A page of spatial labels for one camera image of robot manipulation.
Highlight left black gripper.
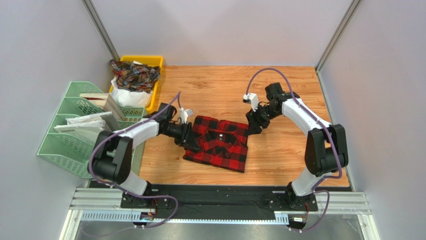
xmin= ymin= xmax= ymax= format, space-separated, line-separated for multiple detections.
xmin=162 ymin=120 xmax=200 ymax=150

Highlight red black plaid shirt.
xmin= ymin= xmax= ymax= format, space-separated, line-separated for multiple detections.
xmin=183 ymin=115 xmax=249 ymax=173

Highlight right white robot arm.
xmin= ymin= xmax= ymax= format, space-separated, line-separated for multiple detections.
xmin=242 ymin=82 xmax=349 ymax=210

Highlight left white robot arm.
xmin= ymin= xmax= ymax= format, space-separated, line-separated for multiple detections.
xmin=88 ymin=103 xmax=200 ymax=196

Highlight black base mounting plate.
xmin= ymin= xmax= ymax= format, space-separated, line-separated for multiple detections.
xmin=89 ymin=179 xmax=353 ymax=221

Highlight white cloth in bin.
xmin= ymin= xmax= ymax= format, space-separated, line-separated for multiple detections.
xmin=110 ymin=77 xmax=153 ymax=108

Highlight yellow plastic bin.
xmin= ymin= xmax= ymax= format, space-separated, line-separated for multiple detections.
xmin=108 ymin=55 xmax=165 ymax=113

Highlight multicolour plaid shirt in bin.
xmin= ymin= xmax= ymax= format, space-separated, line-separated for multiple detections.
xmin=108 ymin=59 xmax=161 ymax=93

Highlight brown book in rack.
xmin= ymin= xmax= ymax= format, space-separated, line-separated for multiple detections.
xmin=79 ymin=93 xmax=116 ymax=110

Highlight papers in file rack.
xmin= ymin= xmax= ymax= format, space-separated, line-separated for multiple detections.
xmin=53 ymin=111 xmax=121 ymax=145

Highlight green plastic file rack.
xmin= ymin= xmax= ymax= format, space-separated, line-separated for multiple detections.
xmin=37 ymin=81 xmax=146 ymax=179

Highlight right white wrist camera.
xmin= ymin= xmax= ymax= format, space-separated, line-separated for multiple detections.
xmin=242 ymin=93 xmax=260 ymax=112

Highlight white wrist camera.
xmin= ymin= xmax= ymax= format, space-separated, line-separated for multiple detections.
xmin=179 ymin=107 xmax=194 ymax=124
xmin=242 ymin=93 xmax=260 ymax=112

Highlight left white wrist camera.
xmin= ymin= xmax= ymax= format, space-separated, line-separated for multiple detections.
xmin=179 ymin=107 xmax=194 ymax=124

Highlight aluminium rail frame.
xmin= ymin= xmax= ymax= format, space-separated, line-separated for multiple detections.
xmin=60 ymin=186 xmax=380 ymax=240

